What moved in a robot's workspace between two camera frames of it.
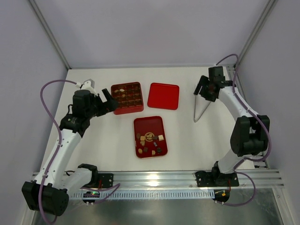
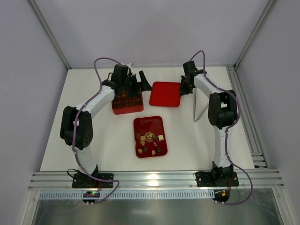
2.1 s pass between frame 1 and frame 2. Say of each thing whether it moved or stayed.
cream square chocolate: stayed
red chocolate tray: stayed
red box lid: moved
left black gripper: moved
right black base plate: stayed
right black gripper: moved
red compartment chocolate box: stayed
